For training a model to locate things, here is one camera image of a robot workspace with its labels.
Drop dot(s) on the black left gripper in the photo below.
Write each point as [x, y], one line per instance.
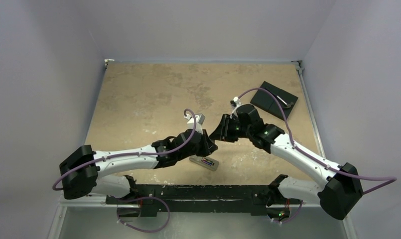
[208, 146]

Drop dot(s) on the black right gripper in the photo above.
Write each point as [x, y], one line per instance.
[225, 128]

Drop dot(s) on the white remote control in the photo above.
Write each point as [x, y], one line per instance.
[198, 160]

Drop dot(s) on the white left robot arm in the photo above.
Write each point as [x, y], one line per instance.
[82, 171]

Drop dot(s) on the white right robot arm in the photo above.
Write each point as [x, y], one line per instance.
[334, 187]

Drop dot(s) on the black flat tray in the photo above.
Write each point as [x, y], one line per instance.
[265, 102]

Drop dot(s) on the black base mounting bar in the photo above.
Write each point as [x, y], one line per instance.
[147, 200]

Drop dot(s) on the black metal tool on tray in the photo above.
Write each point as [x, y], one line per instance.
[285, 103]

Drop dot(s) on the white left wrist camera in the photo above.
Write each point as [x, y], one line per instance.
[195, 122]

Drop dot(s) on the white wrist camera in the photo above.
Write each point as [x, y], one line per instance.
[195, 122]
[235, 103]

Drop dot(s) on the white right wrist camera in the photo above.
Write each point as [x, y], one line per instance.
[235, 103]

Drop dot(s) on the aluminium frame rail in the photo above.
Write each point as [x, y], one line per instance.
[300, 71]

